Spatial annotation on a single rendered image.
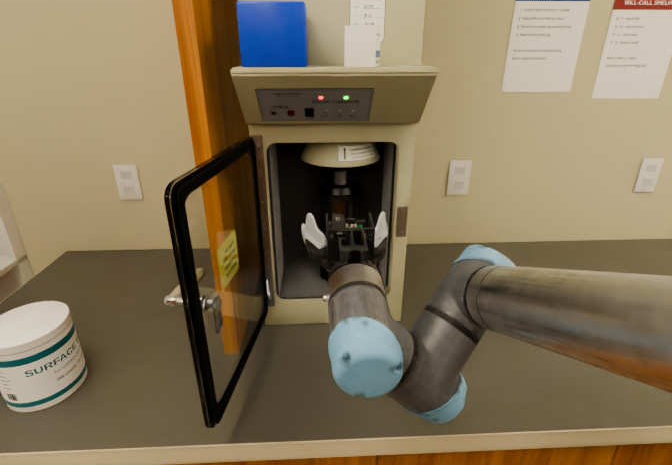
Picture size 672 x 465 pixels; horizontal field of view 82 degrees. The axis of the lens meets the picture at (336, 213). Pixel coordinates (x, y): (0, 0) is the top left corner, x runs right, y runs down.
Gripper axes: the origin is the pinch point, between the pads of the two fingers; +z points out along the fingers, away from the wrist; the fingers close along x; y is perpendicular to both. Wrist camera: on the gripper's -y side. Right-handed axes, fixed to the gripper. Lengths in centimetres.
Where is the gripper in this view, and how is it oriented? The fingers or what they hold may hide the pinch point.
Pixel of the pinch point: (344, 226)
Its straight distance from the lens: 71.5
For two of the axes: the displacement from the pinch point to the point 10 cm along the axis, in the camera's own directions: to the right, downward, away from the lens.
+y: 0.0, -8.9, -4.5
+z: -0.5, -4.5, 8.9
